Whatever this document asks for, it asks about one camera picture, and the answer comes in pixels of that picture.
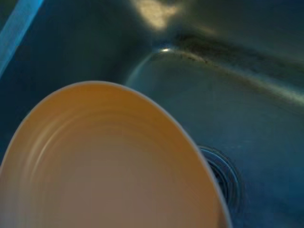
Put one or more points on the orange round plate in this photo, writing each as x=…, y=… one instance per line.
x=109, y=161

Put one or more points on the stainless steel double sink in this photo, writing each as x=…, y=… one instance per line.
x=232, y=95

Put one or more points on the metal sink drain strainer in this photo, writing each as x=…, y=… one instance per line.
x=223, y=175

